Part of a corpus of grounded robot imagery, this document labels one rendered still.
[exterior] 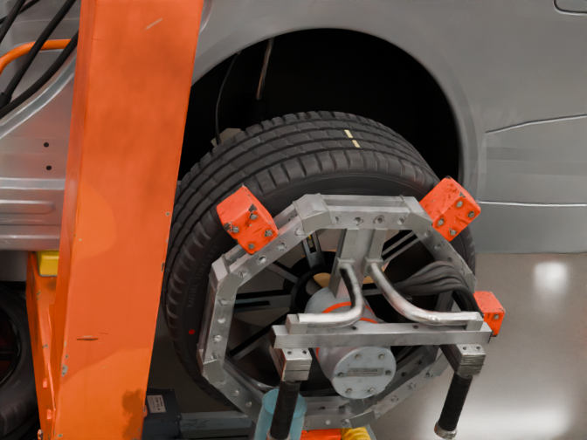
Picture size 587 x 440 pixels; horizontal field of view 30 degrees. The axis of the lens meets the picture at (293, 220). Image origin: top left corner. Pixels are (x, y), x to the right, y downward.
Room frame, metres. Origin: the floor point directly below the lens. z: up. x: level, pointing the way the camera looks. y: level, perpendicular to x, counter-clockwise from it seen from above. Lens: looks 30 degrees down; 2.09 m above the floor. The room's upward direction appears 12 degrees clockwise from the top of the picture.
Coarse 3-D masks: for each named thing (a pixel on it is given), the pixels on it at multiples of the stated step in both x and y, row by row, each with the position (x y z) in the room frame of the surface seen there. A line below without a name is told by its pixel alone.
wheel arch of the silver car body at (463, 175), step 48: (240, 48) 2.14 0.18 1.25; (288, 48) 2.51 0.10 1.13; (336, 48) 2.56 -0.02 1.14; (384, 48) 2.60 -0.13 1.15; (192, 96) 2.43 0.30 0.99; (240, 96) 2.48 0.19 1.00; (288, 96) 2.52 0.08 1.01; (336, 96) 2.57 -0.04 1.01; (384, 96) 2.61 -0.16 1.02; (432, 96) 2.48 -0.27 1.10; (192, 144) 2.44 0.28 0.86; (432, 144) 2.53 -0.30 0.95
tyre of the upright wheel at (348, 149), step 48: (240, 144) 1.97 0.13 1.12; (288, 144) 1.93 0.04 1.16; (336, 144) 1.94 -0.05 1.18; (384, 144) 2.01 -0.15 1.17; (192, 192) 1.91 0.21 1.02; (288, 192) 1.83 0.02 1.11; (336, 192) 1.87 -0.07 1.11; (384, 192) 1.90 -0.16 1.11; (192, 240) 1.79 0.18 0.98; (192, 288) 1.77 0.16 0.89; (192, 336) 1.78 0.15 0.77
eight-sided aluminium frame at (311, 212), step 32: (288, 224) 1.76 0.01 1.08; (320, 224) 1.77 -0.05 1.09; (352, 224) 1.79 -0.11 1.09; (384, 224) 1.82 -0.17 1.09; (416, 224) 1.84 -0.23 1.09; (224, 256) 1.76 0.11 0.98; (256, 256) 1.73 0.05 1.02; (448, 256) 1.87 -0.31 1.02; (224, 288) 1.71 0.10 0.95; (224, 320) 1.71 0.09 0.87; (224, 352) 1.72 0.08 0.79; (416, 352) 1.93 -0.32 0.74; (224, 384) 1.72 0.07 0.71; (416, 384) 1.88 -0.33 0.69; (256, 416) 1.75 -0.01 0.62; (320, 416) 1.80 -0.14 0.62; (352, 416) 1.83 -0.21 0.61
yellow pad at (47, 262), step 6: (36, 252) 2.08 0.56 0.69; (42, 252) 2.02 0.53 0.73; (48, 252) 2.03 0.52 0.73; (54, 252) 2.03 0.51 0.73; (42, 258) 2.00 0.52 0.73; (48, 258) 2.01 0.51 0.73; (54, 258) 2.01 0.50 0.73; (42, 264) 2.00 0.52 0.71; (48, 264) 2.01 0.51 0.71; (54, 264) 2.01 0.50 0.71; (42, 270) 2.00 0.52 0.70; (48, 270) 2.01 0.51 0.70; (54, 270) 2.01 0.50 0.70; (42, 276) 2.00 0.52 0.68; (48, 276) 2.01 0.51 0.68; (54, 276) 2.01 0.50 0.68
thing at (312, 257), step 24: (312, 240) 1.88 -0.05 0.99; (408, 240) 1.96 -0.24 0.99; (312, 264) 1.88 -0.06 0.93; (384, 264) 1.94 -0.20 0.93; (408, 264) 2.11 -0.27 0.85; (288, 288) 1.89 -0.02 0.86; (288, 312) 1.89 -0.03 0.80; (384, 312) 2.08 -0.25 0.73; (240, 336) 1.98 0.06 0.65; (264, 336) 1.86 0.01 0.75; (240, 360) 1.87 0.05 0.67; (264, 360) 1.94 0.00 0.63; (312, 360) 1.99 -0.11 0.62; (264, 384) 1.85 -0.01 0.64; (312, 384) 1.91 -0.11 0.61
